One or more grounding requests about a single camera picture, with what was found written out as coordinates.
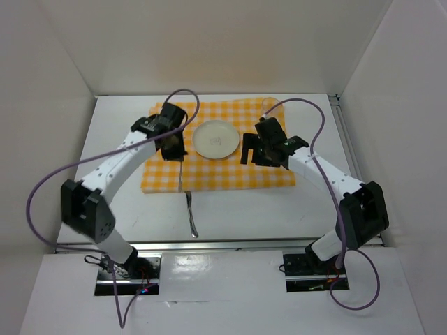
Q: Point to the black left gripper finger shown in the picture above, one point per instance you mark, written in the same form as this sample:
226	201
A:
181	149
170	152

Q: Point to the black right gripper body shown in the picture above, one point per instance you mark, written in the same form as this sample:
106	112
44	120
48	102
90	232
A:
264	148

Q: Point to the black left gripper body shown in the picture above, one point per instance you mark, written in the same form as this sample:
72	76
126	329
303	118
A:
174	139

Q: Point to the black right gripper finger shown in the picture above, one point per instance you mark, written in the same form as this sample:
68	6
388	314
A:
261	159
252	142

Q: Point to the yellow white checkered cloth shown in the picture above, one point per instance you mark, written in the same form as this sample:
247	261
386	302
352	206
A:
202	174

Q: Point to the silver fork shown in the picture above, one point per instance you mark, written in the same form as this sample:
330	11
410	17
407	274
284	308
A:
181	163

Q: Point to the cream round plate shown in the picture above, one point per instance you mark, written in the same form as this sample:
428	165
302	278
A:
215	139

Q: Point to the silver table knife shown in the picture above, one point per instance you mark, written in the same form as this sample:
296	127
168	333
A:
194	232

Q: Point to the clear plastic cup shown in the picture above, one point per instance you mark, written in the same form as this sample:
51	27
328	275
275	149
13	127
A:
270	107

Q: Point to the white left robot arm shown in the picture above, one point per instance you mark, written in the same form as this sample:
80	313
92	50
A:
85	204

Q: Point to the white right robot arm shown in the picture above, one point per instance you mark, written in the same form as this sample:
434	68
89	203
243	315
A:
360	207

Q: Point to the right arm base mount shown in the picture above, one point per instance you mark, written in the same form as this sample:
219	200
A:
304	273

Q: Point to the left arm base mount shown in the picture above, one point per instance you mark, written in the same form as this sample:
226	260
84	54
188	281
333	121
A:
145	280

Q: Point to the aluminium front rail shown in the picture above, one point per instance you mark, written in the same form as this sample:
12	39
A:
214	245

